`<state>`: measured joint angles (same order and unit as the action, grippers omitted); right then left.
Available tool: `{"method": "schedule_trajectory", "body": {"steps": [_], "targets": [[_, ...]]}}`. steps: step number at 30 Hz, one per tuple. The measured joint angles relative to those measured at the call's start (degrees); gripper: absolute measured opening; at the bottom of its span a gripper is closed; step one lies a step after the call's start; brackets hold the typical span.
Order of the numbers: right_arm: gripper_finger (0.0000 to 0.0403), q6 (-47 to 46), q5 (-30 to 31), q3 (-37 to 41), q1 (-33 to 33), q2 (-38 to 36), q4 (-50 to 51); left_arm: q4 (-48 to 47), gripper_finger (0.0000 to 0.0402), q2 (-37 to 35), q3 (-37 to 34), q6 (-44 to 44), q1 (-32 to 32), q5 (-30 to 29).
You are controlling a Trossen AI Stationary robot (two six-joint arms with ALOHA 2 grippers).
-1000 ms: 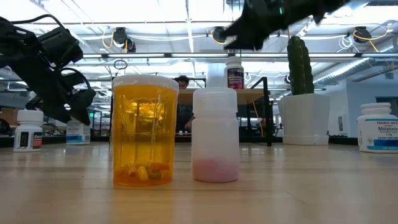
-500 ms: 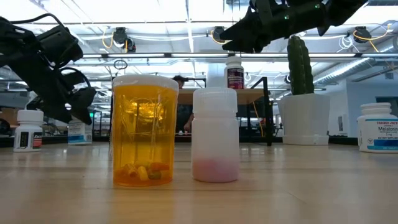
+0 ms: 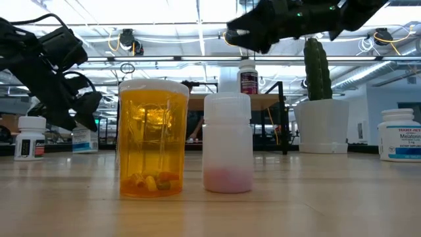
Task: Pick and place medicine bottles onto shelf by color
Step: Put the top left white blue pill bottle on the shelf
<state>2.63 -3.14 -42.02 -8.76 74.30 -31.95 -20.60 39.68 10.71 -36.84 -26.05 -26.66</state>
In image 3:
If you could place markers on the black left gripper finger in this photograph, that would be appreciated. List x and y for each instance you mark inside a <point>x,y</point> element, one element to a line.
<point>87,105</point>
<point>59,118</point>

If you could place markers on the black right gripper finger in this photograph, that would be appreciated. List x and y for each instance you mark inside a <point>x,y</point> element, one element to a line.
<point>260,42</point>
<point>263,21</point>

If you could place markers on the white Excedrin bottle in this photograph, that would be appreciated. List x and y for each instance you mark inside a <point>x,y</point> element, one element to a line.
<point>31,131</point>

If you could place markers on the white bottle with blue label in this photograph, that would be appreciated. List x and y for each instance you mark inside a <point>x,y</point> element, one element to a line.
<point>84,141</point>
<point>399,138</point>

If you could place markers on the orange pill bottle white cap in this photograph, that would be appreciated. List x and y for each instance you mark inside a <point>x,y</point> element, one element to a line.
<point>151,138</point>

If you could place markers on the translucent white bottle pink contents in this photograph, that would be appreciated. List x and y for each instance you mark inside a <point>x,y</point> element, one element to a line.
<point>227,141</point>

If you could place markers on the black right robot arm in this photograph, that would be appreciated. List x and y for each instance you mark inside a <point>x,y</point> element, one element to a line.
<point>361,10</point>

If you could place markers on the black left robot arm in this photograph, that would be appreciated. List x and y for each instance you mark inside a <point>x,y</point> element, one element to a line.
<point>16,42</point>

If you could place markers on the wooden shelf black metal legs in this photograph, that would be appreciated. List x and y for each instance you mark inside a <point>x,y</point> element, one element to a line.
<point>263,102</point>

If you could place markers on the white bottle purple label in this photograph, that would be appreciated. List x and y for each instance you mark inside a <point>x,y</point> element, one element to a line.
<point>248,82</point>

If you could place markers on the black overhead beam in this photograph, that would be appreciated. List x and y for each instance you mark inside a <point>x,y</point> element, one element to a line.
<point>210,59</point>

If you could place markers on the green cactus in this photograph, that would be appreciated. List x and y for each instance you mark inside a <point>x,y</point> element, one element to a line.
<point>315,72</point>

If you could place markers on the white planter pot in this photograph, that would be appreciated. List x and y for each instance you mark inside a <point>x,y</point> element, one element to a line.
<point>322,125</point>

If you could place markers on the person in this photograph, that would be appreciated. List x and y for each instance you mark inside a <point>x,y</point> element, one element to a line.
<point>195,125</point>

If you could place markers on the black table frame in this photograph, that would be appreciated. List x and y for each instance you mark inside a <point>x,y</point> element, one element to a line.
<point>56,148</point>

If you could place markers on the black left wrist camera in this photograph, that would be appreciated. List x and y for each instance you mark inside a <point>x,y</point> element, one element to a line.
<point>62,46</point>

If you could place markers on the silver ventilation duct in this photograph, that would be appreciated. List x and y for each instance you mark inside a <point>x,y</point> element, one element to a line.
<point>368,74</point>

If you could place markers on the white wall dispenser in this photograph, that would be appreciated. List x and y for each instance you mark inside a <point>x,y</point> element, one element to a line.
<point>361,131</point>

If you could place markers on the dark wall screen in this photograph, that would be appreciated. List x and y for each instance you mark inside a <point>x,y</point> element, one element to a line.
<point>409,108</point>

